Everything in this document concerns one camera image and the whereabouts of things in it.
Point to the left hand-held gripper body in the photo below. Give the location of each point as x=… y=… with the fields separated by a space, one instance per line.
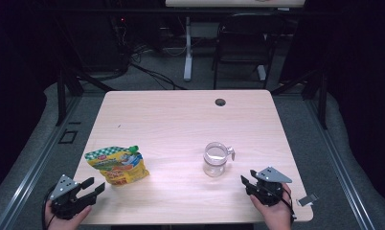
x=66 y=201

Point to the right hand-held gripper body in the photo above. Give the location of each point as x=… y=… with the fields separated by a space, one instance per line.
x=266 y=191

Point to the clear glass jar hinged lid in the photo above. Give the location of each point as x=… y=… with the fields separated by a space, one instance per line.
x=214 y=166

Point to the yellow spouted pouch green cap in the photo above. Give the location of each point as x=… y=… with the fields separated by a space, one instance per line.
x=123 y=169

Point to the person's left hand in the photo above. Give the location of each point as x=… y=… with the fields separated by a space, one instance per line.
x=80 y=216

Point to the person's right hand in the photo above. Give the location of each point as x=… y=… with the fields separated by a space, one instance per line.
x=273 y=214

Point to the grey tape strip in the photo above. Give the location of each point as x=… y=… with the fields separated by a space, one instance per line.
x=307 y=200

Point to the black metal stand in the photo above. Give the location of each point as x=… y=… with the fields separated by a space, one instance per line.
x=322 y=102
x=61 y=96

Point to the black chair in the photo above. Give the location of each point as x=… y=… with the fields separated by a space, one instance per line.
x=244 y=38

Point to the white desk leg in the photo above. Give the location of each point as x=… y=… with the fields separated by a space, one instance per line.
x=188 y=48

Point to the dark equipment with red light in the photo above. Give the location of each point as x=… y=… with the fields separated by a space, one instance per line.
x=121 y=41

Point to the metal floor rail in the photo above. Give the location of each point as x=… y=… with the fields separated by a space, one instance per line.
x=340 y=166
x=37 y=163

